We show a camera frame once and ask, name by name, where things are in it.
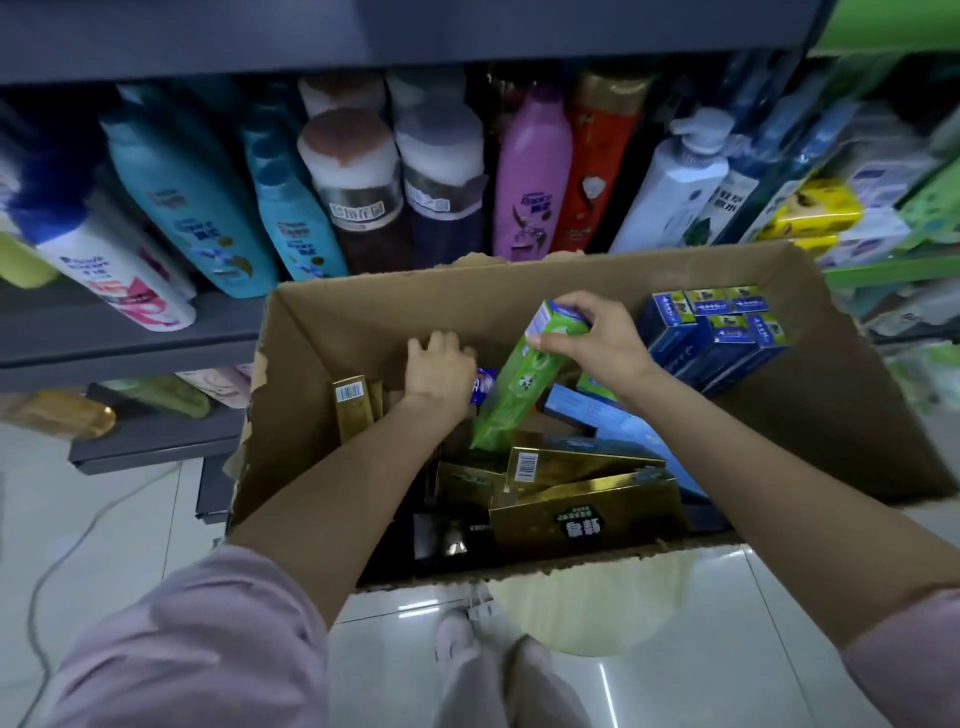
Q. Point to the red orange bottle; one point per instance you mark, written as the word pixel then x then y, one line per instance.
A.
pixel 600 165

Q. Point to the person's left shoe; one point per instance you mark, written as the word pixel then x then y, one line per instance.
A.
pixel 456 637

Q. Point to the person's pink right sleeve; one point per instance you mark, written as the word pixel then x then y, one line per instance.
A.
pixel 907 660

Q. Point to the white plastic packet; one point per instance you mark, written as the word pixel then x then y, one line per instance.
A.
pixel 915 311

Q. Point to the brown cardboard box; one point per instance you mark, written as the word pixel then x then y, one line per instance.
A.
pixel 840 420

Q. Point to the yellow plastic bottle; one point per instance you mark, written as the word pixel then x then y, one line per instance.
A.
pixel 22 266

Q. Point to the white pump bottle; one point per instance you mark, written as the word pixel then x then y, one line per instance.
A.
pixel 671 195

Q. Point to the person's light trousers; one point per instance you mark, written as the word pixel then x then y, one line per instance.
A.
pixel 517 690

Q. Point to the white bottle pink label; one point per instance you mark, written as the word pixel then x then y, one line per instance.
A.
pixel 161 255

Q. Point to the green and blue toothpaste box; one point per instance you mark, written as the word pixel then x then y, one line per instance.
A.
pixel 517 382

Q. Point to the person's left hand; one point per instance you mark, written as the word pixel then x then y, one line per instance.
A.
pixel 442 375

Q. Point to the white bottle blue cap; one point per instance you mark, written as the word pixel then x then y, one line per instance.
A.
pixel 112 277

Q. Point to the green and white wipes pack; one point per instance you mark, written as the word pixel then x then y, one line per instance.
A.
pixel 926 375

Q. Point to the large teal shampoo bottle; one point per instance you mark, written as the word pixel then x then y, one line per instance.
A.
pixel 195 210

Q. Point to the gold bottle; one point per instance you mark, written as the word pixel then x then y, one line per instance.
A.
pixel 60 416

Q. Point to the round light wooden stool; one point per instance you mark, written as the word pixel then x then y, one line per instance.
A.
pixel 592 615

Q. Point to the bright green packet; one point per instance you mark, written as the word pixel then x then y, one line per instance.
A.
pixel 934 210

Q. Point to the person's right hand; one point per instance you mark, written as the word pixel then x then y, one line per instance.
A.
pixel 611 352

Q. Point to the pale pink bottle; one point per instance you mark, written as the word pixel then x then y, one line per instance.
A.
pixel 217 386

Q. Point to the pink shampoo bottle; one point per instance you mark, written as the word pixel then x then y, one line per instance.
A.
pixel 532 180

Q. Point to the brown-lidded dark jar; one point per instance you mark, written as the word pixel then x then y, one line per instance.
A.
pixel 356 187
pixel 341 90

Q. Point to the olive green bottle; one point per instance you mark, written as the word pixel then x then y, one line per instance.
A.
pixel 157 396

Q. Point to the white and blue packet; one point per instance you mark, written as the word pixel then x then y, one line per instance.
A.
pixel 889 176
pixel 866 240

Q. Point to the small teal shampoo bottle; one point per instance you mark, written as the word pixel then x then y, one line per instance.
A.
pixel 300 225
pixel 266 135

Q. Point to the white-lidded dark jar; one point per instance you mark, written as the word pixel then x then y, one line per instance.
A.
pixel 424 86
pixel 442 180

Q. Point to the person's left forearm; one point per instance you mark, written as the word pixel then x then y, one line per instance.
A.
pixel 352 510

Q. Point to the person's right forearm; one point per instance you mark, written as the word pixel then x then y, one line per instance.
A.
pixel 787 510

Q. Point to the cluster of dark blue bottles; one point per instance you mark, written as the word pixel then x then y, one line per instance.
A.
pixel 765 157

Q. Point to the pile of toothpaste boxes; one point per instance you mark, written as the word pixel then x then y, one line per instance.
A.
pixel 585 510

